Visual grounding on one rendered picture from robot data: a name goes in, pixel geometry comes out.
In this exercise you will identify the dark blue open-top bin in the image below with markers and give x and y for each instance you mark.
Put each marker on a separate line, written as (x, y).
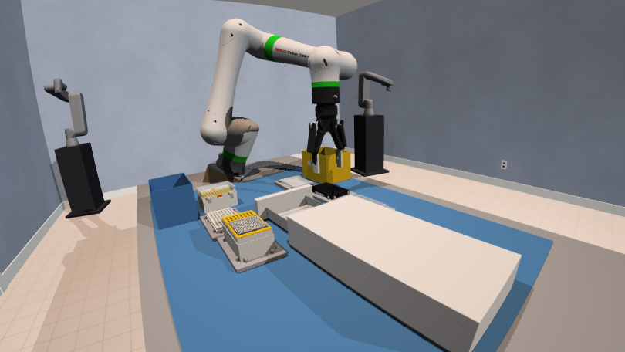
(175, 205)

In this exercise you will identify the blue flat mat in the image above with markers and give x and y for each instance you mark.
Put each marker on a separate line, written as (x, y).
(292, 305)

